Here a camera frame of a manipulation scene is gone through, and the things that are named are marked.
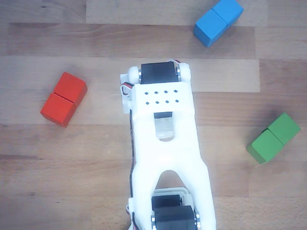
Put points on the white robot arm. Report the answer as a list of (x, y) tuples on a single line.
[(165, 155)]

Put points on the long blue block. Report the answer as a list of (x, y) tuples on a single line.
[(216, 21)]

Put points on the long green block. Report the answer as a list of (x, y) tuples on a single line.
[(273, 140)]

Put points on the long red block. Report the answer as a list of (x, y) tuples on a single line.
[(63, 100)]

